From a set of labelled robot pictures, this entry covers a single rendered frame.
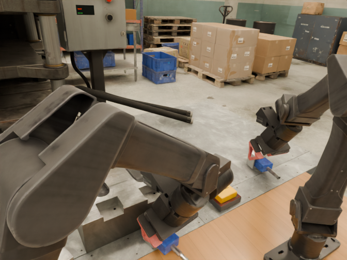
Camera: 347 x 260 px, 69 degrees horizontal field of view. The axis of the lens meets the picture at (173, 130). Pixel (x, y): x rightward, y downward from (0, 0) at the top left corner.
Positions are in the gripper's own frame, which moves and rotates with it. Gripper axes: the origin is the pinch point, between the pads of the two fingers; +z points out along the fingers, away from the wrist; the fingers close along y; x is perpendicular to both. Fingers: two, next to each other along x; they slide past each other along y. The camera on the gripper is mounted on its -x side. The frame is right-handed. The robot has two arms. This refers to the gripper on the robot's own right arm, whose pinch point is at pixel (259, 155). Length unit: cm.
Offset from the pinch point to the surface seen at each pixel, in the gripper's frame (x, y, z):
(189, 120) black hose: -31.2, 9.4, 20.8
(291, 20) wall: -493, -564, 277
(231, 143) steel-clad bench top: -12.0, 0.0, 12.3
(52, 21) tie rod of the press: -70, 61, -2
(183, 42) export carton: -400, -183, 276
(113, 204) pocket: 7, 51, -7
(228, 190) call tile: 10.2, 19.5, -4.9
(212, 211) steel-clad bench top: 14.3, 25.7, -2.9
